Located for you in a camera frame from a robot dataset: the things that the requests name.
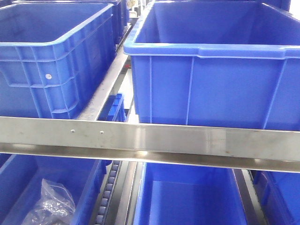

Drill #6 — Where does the blue lower crate front-left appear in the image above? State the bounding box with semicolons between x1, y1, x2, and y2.
98;93;126;122

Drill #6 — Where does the blue lower crate middle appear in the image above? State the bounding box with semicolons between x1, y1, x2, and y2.
133;163;247;225

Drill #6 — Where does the blue upper crate middle-right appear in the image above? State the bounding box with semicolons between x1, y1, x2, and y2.
124;0;300;131

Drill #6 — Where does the roller conveyor track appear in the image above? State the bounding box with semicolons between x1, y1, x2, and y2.
95;160;121;225

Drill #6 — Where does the blue upper crate left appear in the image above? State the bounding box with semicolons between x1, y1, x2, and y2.
12;0;129;45

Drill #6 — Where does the blue upper crate middle-left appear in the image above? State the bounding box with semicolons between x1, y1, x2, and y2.
0;2;116;119

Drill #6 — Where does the clear plastic bag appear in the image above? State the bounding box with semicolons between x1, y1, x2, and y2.
22;179;75;225

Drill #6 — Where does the blue lower crate back-left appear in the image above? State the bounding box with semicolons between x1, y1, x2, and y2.
0;154;109;225

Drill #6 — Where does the blue lower crate right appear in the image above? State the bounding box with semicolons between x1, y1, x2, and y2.
252;171;300;225

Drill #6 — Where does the steel divider rail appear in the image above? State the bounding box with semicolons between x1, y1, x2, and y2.
77;48;130;121

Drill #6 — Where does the stainless steel shelf rail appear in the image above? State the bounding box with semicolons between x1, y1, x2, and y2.
0;117;300;173

